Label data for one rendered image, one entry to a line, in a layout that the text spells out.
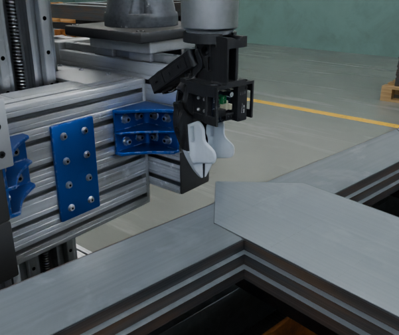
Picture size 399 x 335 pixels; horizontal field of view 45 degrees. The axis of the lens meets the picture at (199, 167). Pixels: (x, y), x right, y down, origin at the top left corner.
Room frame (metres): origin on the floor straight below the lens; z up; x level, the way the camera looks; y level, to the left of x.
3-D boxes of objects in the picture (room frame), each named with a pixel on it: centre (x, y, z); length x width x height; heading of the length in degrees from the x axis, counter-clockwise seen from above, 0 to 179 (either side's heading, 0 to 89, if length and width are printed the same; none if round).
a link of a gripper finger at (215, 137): (0.67, -0.03, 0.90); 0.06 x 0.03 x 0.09; 42
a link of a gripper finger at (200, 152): (0.65, -0.01, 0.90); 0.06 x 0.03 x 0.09; 42
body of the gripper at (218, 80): (0.66, -0.02, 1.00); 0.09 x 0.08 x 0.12; 42
